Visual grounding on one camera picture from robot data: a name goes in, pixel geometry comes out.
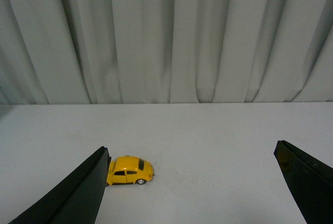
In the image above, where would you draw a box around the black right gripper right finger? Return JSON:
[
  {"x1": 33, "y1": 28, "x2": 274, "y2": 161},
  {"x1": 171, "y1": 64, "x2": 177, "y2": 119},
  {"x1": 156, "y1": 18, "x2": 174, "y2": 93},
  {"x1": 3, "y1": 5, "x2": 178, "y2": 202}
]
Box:
[{"x1": 274, "y1": 140, "x2": 332, "y2": 223}]

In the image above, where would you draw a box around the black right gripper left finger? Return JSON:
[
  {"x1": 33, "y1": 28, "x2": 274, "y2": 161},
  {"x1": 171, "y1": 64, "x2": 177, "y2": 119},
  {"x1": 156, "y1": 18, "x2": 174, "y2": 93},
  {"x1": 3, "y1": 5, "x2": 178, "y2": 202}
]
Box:
[{"x1": 11, "y1": 146, "x2": 110, "y2": 223}]

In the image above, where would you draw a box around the yellow beetle toy car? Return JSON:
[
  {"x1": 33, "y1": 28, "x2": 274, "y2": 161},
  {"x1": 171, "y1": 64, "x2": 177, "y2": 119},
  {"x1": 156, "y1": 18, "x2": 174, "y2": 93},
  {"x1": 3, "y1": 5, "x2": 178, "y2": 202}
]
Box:
[{"x1": 106, "y1": 155, "x2": 155, "y2": 186}]

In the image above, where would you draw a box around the white pleated curtain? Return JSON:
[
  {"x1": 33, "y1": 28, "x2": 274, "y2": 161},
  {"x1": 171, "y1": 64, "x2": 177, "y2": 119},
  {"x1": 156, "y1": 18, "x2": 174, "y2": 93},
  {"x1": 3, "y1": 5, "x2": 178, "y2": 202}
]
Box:
[{"x1": 1, "y1": 0, "x2": 332, "y2": 105}]

